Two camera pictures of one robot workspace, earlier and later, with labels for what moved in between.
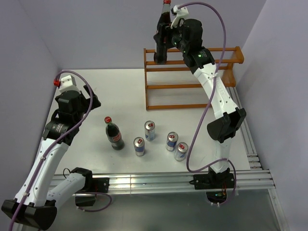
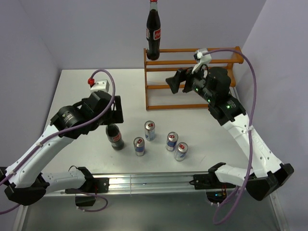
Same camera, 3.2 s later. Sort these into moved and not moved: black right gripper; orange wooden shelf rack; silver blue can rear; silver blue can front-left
Moved: black right gripper
Not moved: silver blue can front-left; silver blue can rear; orange wooden shelf rack
